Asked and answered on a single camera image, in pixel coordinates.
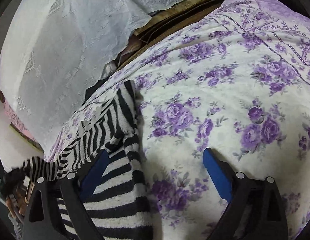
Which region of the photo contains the brown woven mat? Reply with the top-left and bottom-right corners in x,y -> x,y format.
115,0 -> 224,70

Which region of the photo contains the purple floral bed quilt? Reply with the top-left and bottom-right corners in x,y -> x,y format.
56,0 -> 310,239

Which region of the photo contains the black grey striped sweater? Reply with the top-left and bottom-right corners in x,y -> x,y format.
22,80 -> 153,239

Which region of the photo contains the pink floral pillow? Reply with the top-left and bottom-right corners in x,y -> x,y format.
3,100 -> 35,141

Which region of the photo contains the person left hand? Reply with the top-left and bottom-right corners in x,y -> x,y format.
6,185 -> 28,218

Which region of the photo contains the white lace cover cloth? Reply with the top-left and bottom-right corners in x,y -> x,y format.
0,0 -> 183,151

